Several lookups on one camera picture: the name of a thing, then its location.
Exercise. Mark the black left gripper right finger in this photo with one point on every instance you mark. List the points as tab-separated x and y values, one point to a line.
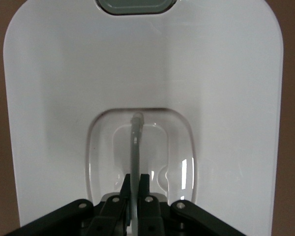
150	214

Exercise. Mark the white box lid grey clips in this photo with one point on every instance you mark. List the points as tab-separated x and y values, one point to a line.
147	73

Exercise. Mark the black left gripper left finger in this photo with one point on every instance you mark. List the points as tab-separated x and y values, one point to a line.
113	214

